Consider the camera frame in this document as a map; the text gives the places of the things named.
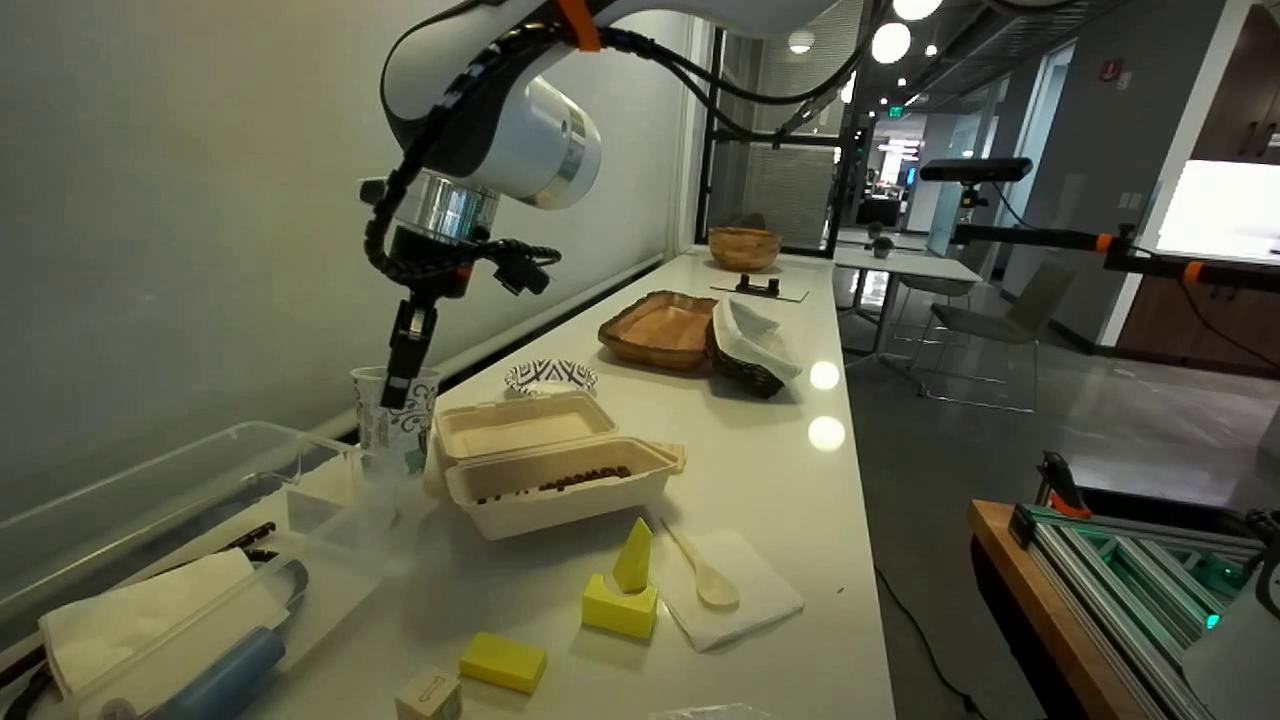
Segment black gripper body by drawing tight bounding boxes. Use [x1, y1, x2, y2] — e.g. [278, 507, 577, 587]
[384, 217, 494, 305]

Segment patterned paper cup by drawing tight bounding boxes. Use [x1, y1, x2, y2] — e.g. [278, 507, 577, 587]
[349, 366, 447, 490]

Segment brown coffee beans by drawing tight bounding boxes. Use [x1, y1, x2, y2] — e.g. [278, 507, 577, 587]
[475, 462, 642, 507]

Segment aluminium rail robot base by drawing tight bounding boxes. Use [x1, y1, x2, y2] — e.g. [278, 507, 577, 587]
[1010, 497, 1280, 720]

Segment beige styrofoam clamshell pack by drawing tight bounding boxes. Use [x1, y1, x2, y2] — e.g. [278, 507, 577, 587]
[434, 387, 693, 543]

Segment black white patterned plate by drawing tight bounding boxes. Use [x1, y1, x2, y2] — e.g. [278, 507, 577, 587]
[500, 355, 600, 401]

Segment black pen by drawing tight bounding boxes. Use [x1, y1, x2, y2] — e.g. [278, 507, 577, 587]
[198, 521, 286, 566]

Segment brown wooden tray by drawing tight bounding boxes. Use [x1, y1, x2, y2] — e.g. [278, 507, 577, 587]
[598, 287, 726, 378]

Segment clear plastic bin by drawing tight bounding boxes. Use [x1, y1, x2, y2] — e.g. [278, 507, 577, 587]
[0, 415, 411, 685]

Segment round wooden bowl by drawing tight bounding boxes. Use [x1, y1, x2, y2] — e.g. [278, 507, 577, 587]
[704, 219, 785, 276]

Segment yellow wedge block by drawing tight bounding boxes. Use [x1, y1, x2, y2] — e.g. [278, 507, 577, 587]
[609, 514, 659, 598]

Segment yellow flat block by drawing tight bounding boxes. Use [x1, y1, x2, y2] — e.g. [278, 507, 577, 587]
[455, 627, 551, 701]

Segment yellow cube block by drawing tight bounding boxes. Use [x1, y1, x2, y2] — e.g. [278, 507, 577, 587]
[577, 569, 664, 649]

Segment small wooden block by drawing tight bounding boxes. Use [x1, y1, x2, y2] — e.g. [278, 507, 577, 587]
[392, 667, 464, 720]

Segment blue tube with grey cap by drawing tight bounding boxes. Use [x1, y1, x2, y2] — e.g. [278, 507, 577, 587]
[146, 558, 313, 720]

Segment white tissue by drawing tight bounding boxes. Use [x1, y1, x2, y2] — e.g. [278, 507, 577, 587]
[35, 543, 291, 712]

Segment white paper sheet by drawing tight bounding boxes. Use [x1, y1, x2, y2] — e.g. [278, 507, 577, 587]
[704, 263, 814, 310]

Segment pale plastic spoon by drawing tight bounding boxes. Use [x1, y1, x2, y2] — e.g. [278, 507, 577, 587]
[659, 517, 744, 618]

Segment white paper napkin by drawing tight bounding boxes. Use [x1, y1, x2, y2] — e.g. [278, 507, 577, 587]
[642, 521, 810, 655]

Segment clear plastic bag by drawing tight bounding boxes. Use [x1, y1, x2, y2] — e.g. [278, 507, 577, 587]
[647, 701, 776, 720]

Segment grey background table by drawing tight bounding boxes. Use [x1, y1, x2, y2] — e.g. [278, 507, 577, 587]
[832, 237, 983, 294]

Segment black boom with orange joints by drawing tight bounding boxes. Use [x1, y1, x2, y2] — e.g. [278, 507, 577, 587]
[952, 217, 1280, 294]

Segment black orange clamp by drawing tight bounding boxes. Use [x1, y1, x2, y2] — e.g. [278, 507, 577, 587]
[1037, 454, 1114, 523]

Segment wooden mounting board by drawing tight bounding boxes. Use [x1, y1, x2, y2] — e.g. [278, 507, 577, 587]
[967, 497, 1137, 720]

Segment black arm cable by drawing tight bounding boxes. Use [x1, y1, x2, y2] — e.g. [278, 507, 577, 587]
[355, 0, 857, 294]

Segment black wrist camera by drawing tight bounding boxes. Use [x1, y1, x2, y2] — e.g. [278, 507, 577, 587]
[480, 237, 569, 300]

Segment black stereo camera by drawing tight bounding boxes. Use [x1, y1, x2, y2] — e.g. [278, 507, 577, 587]
[918, 156, 1037, 191]

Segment black floor cable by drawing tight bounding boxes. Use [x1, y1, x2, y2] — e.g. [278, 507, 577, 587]
[873, 566, 972, 720]

